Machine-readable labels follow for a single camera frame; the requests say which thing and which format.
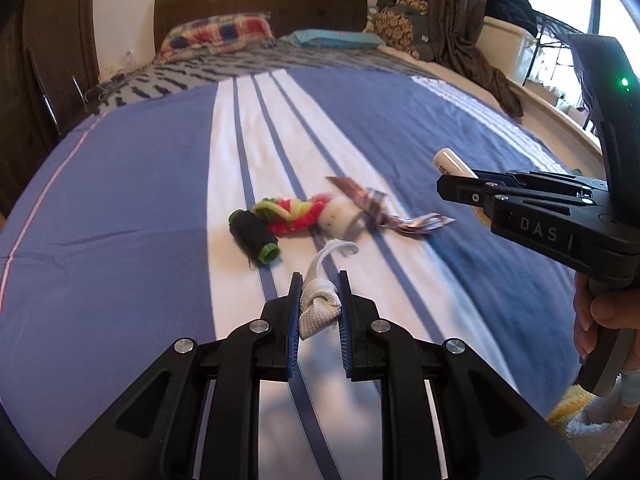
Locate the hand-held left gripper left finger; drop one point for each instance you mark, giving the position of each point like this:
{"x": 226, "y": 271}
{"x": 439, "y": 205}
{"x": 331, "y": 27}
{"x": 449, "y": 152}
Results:
{"x": 295, "y": 320}

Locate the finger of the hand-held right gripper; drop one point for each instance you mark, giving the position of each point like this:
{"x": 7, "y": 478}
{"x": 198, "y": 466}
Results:
{"x": 550, "y": 179}
{"x": 462, "y": 189}

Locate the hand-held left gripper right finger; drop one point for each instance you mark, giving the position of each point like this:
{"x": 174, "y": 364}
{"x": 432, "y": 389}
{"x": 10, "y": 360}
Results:
{"x": 345, "y": 325}

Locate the white knotted cloth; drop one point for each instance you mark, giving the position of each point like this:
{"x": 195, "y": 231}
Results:
{"x": 320, "y": 310}

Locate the white tube with red print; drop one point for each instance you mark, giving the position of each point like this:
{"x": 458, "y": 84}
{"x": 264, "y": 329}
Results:
{"x": 450, "y": 162}

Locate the person's right hand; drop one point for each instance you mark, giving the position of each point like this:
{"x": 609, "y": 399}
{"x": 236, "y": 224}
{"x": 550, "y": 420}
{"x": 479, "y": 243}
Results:
{"x": 617, "y": 310}

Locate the shiny foil wrapper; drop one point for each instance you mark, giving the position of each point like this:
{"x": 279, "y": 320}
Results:
{"x": 422, "y": 224}

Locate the black thread spool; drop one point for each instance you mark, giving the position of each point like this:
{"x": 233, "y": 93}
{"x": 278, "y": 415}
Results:
{"x": 250, "y": 232}

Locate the pink yellow yarn toy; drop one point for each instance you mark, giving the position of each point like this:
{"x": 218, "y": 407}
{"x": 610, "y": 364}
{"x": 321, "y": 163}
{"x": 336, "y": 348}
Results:
{"x": 295, "y": 220}

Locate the white storage box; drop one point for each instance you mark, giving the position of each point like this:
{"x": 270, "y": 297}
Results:
{"x": 505, "y": 45}

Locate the black metal rack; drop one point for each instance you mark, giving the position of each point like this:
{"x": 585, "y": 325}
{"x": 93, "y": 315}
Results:
{"x": 550, "y": 25}

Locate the black jacket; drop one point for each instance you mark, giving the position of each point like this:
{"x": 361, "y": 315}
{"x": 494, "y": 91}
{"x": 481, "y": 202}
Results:
{"x": 510, "y": 5}

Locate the brown curtain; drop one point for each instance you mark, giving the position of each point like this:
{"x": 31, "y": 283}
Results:
{"x": 450, "y": 10}

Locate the yellow fluffy rug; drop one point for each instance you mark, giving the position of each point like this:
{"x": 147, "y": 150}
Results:
{"x": 575, "y": 410}

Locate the teal pillow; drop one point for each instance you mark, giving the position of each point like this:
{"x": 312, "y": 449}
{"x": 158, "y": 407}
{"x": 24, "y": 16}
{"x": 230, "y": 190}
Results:
{"x": 330, "y": 37}

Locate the blue white striped blanket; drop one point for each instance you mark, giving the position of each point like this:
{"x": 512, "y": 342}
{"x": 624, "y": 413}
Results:
{"x": 125, "y": 185}

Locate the grey zebra patterned sheet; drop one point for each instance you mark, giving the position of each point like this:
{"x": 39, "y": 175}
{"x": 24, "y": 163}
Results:
{"x": 225, "y": 67}

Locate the red blue plaid pillow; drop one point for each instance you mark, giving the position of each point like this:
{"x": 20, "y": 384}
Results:
{"x": 215, "y": 32}

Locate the folding chair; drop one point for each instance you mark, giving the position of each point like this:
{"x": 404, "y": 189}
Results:
{"x": 50, "y": 105}

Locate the dark wooden wardrobe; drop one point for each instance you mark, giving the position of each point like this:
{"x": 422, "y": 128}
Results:
{"x": 60, "y": 10}

